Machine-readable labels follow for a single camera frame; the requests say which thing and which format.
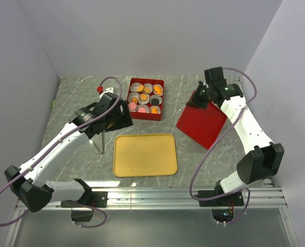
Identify round tan cookie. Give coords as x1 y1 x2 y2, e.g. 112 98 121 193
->
137 85 144 92
131 97 139 103

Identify metal tongs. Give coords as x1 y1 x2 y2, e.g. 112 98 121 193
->
90 131 105 155

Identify red box lid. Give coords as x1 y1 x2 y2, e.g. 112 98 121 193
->
176 103 227 149

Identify orange fish cookie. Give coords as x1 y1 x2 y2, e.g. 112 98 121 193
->
150 108 159 114
154 85 162 95

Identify round tan cookie top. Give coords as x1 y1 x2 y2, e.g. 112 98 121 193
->
137 85 144 92

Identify black round cookie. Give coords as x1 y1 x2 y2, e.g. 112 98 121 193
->
151 98 160 105

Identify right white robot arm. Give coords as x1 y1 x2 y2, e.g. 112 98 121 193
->
188 67 284 205

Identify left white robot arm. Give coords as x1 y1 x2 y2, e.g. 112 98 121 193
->
5 92 133 213

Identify yellow tray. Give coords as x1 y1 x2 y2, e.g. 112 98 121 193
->
113 133 178 178

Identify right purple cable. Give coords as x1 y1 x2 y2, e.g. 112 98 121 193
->
189 67 258 226

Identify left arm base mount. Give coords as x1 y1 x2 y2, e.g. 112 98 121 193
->
60 191 108 225

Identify aluminium rail front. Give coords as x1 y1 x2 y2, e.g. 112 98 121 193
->
15 187 289 210

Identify aluminium rail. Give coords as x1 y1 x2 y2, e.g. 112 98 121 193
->
15 187 289 210
233 76 274 186

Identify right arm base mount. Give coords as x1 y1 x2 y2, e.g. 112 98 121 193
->
196 190 248 226

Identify aluminium rail right side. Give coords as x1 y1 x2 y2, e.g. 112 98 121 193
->
233 76 274 186

